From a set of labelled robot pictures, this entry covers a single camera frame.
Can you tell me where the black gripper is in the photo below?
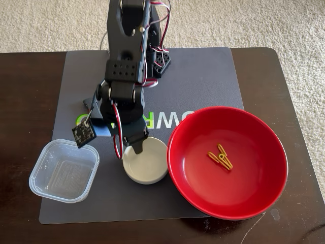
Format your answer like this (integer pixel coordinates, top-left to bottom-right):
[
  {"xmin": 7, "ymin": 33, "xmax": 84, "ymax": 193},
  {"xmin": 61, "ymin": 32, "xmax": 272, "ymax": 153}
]
[{"xmin": 100, "ymin": 100, "xmax": 150, "ymax": 156}]

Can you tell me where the small white bowl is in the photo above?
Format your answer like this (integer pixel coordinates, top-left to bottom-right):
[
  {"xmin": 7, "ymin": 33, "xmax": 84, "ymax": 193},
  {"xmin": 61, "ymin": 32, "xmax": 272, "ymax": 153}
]
[{"xmin": 122, "ymin": 136, "xmax": 169, "ymax": 185}]

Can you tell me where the clear plastic container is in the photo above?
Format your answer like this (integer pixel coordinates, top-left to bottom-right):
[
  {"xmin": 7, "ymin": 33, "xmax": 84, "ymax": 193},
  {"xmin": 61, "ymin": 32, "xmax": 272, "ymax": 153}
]
[{"xmin": 28, "ymin": 138, "xmax": 100, "ymax": 204}]

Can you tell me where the yellow wire clip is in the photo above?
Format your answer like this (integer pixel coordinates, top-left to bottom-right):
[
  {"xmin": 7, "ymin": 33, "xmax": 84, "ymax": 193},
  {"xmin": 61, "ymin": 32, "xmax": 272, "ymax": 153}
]
[{"xmin": 207, "ymin": 143, "xmax": 234, "ymax": 171}]

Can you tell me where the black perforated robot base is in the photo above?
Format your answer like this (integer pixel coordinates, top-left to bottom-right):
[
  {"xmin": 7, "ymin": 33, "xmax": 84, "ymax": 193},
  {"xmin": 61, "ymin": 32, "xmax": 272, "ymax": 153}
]
[{"xmin": 146, "ymin": 7, "xmax": 171, "ymax": 78}]

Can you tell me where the red bowl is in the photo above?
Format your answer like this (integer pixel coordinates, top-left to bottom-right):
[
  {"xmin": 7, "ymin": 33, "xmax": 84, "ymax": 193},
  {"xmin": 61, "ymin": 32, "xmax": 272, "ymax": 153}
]
[{"xmin": 167, "ymin": 106, "xmax": 289, "ymax": 221}]

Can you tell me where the small blue plastic block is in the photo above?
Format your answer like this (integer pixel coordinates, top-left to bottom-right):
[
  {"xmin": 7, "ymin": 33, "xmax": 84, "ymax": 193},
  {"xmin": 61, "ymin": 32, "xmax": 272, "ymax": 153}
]
[{"xmin": 90, "ymin": 118, "xmax": 112, "ymax": 138}]

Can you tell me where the grey mat with WOWROBO print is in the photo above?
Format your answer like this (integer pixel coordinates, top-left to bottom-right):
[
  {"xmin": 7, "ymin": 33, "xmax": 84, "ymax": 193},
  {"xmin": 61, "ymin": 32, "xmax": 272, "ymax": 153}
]
[{"xmin": 38, "ymin": 47, "xmax": 245, "ymax": 225}]

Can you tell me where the red white black servo cable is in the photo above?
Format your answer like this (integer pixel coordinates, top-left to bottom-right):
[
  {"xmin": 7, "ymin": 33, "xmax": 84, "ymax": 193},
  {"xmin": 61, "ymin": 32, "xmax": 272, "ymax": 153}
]
[
  {"xmin": 149, "ymin": 0, "xmax": 171, "ymax": 53},
  {"xmin": 112, "ymin": 101, "xmax": 124, "ymax": 160}
]

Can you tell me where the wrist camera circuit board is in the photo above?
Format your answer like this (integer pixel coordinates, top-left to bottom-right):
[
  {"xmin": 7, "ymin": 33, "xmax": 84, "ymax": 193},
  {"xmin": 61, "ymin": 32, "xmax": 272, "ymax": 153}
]
[{"xmin": 72, "ymin": 121, "xmax": 97, "ymax": 149}]

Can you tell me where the thin grey camera cable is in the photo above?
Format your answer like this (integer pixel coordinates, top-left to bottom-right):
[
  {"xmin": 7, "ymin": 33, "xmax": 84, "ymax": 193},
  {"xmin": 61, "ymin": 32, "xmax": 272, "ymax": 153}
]
[{"xmin": 85, "ymin": 32, "xmax": 109, "ymax": 127}]

